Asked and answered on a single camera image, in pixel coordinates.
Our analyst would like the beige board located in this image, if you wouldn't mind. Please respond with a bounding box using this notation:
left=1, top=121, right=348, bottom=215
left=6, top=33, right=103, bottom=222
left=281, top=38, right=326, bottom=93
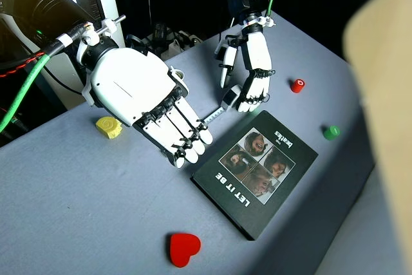
left=342, top=0, right=412, bottom=275

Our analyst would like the black power adapter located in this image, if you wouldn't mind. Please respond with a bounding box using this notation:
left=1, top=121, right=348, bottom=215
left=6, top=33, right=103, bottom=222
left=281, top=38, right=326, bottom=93
left=153, top=23, right=168, bottom=43

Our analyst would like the black Let It Be album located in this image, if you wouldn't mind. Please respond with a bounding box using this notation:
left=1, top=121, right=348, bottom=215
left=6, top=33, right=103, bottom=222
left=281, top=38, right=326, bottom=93
left=191, top=109, right=319, bottom=241

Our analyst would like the grey table cloth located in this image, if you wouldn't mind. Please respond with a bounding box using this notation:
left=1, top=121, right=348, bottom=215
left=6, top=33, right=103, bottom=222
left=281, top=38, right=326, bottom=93
left=0, top=9, right=377, bottom=275

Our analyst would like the red cylinder block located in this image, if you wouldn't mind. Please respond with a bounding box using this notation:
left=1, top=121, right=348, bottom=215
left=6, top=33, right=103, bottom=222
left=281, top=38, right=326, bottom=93
left=290, top=78, right=306, bottom=94

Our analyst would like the yellow spiral block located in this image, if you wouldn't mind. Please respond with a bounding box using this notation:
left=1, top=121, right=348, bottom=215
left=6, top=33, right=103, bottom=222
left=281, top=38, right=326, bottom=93
left=95, top=116, right=124, bottom=140

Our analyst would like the green cylinder block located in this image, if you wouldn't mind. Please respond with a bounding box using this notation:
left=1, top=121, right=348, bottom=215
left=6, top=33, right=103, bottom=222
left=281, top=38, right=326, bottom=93
left=323, top=124, right=341, bottom=141

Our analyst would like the white power strip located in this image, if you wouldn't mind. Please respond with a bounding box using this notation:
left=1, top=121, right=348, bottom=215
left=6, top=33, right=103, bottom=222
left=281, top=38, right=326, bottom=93
left=151, top=30, right=203, bottom=61

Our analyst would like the grey tape measure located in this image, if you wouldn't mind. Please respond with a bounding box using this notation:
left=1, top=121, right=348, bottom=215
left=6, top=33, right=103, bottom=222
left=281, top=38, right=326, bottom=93
left=195, top=84, right=243, bottom=125

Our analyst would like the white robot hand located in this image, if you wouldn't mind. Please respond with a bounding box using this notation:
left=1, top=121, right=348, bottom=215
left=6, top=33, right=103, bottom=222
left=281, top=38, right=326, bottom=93
left=82, top=46, right=214, bottom=169
left=214, top=28, right=277, bottom=114

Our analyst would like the red heart block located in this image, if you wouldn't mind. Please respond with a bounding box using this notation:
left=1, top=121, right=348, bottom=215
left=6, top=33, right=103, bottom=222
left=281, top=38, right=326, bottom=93
left=166, top=232, right=202, bottom=269

